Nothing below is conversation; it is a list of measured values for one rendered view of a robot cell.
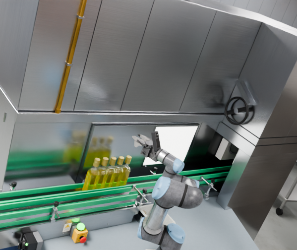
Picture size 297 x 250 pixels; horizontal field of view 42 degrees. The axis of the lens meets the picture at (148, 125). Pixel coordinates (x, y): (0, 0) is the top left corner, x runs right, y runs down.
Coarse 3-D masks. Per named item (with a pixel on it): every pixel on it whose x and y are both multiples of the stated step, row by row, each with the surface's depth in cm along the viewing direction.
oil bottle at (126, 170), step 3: (123, 165) 246; (123, 168) 244; (126, 168) 245; (129, 168) 246; (123, 171) 244; (126, 171) 245; (129, 171) 247; (123, 174) 245; (126, 174) 246; (123, 177) 246; (126, 177) 248; (120, 180) 247; (123, 180) 248; (126, 180) 249; (120, 183) 247; (123, 183) 249
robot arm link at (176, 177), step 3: (165, 171) 225; (165, 174) 225; (168, 174) 223; (171, 174) 223; (174, 174) 224; (177, 174) 227; (168, 177) 224; (171, 177) 224; (174, 177) 225; (177, 177) 225; (180, 177) 226; (177, 180) 225; (180, 180) 225
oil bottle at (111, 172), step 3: (108, 168) 238; (108, 171) 237; (111, 171) 237; (114, 171) 239; (108, 174) 237; (111, 174) 238; (114, 174) 240; (108, 177) 238; (111, 177) 240; (105, 180) 239; (108, 180) 239; (111, 180) 241; (105, 183) 239; (108, 183) 241; (111, 183) 242; (105, 186) 241; (108, 186) 242
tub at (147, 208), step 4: (152, 204) 262; (140, 208) 254; (144, 208) 258; (148, 208) 261; (148, 212) 263; (168, 216) 256; (164, 220) 259; (168, 220) 256; (172, 220) 253; (164, 224) 258
